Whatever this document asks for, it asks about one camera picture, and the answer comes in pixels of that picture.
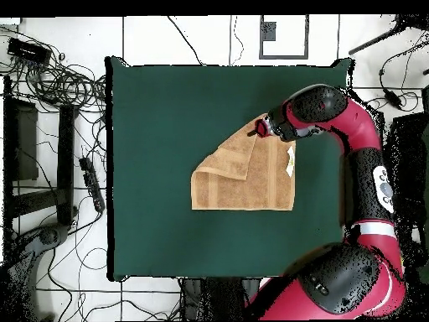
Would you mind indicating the black metal frame stand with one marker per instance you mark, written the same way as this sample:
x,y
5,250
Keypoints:
x,y
65,151
412,141

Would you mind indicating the dark tripod base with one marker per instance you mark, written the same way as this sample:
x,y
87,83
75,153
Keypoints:
x,y
50,234

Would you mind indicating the black power adapter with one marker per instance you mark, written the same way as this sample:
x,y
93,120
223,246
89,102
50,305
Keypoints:
x,y
392,99

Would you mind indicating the orange-tan terry towel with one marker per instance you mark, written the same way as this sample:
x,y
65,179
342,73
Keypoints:
x,y
241,188

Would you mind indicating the black tripod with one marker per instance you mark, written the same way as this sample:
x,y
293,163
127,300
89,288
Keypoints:
x,y
372,42

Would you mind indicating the black electronics box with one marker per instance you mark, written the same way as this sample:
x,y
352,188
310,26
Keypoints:
x,y
28,50

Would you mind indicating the black robot pedestal stand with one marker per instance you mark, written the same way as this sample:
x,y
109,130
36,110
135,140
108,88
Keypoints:
x,y
214,302

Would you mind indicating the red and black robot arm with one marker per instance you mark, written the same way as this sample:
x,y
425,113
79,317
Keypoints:
x,y
335,285

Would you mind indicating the black power strip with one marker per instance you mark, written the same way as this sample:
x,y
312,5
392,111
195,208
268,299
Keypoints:
x,y
92,184

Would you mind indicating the dark green table cloth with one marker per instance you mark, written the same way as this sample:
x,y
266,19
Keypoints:
x,y
167,100

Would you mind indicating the grey square floor frame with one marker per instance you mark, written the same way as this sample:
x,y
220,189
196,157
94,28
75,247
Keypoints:
x,y
268,32

